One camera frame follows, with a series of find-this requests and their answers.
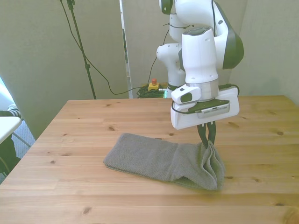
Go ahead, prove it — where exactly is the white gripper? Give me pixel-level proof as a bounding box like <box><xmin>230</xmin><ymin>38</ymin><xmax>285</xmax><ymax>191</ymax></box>
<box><xmin>170</xmin><ymin>86</ymin><xmax>240</xmax><ymax>149</ymax></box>

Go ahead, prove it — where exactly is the grey towel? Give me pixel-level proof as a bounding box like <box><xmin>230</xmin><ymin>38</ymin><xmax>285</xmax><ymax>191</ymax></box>
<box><xmin>103</xmin><ymin>133</ymin><xmax>226</xmax><ymax>191</ymax></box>

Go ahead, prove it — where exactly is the yellow emergency stop button box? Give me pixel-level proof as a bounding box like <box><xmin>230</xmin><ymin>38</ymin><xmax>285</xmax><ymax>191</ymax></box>
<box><xmin>148</xmin><ymin>78</ymin><xmax>160</xmax><ymax>91</ymax></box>

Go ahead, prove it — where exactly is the white partition panel edge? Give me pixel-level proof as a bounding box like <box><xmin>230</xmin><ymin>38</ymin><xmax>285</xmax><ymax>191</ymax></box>
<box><xmin>119</xmin><ymin>0</ymin><xmax>134</xmax><ymax>99</ymax></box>

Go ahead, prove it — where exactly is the person's striped sleeve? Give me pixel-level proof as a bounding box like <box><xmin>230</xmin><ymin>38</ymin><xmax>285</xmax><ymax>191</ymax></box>
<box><xmin>0</xmin><ymin>104</ymin><xmax>22</xmax><ymax>120</ymax></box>

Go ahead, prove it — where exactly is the white folding table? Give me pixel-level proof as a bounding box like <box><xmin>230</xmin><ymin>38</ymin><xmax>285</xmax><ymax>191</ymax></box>
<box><xmin>0</xmin><ymin>116</ymin><xmax>22</xmax><ymax>145</ymax></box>

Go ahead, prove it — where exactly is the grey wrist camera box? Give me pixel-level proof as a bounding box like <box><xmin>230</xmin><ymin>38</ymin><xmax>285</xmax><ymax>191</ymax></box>
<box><xmin>197</xmin><ymin>105</ymin><xmax>231</xmax><ymax>120</ymax></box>

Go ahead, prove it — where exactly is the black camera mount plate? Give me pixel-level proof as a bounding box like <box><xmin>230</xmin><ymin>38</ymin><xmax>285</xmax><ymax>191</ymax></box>
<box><xmin>187</xmin><ymin>99</ymin><xmax>230</xmax><ymax>114</ymax></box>

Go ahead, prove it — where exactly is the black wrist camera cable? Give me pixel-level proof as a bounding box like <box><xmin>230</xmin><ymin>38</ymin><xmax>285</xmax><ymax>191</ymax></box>
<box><xmin>171</xmin><ymin>100</ymin><xmax>194</xmax><ymax>115</ymax></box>

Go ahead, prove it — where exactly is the green coiled cable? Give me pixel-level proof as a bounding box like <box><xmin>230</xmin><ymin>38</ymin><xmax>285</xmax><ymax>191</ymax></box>
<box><xmin>136</xmin><ymin>85</ymin><xmax>168</xmax><ymax>99</ymax></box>

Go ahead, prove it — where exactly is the black cable from arm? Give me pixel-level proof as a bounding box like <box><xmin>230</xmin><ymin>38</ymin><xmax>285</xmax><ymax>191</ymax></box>
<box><xmin>147</xmin><ymin>28</ymin><xmax>171</xmax><ymax>86</ymax></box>

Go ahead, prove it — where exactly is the black cable from stand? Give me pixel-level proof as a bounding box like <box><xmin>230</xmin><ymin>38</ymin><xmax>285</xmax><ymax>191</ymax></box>
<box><xmin>58</xmin><ymin>0</ymin><xmax>150</xmax><ymax>96</ymax></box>

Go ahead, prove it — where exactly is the dark camera stand pole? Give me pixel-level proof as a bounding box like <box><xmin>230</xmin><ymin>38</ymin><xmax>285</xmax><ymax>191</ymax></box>
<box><xmin>66</xmin><ymin>0</ymin><xmax>97</xmax><ymax>100</ymax></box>

